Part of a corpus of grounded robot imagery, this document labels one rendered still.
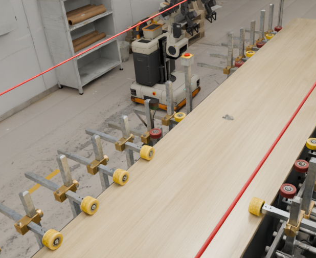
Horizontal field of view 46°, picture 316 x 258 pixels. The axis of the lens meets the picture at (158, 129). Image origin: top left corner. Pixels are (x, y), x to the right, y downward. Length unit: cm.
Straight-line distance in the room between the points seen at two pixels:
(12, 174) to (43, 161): 32
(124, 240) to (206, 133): 96
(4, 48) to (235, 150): 332
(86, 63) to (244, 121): 359
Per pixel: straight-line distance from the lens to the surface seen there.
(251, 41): 388
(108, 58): 579
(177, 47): 416
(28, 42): 501
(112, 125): 268
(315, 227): 180
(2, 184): 389
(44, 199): 354
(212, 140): 235
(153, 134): 242
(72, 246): 184
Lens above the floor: 225
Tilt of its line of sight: 33 degrees down
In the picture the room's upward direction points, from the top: 6 degrees counter-clockwise
